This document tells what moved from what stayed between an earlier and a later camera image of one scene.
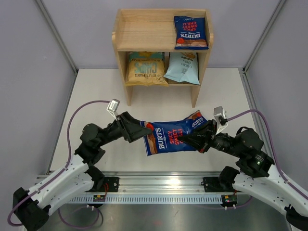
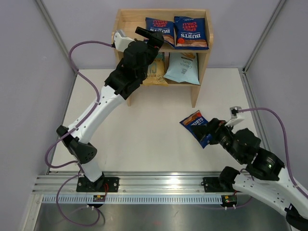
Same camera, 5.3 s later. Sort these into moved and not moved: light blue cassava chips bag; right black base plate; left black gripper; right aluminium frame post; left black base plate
Moved: left black gripper
Not moved: light blue cassava chips bag; right black base plate; right aluminium frame post; left black base plate
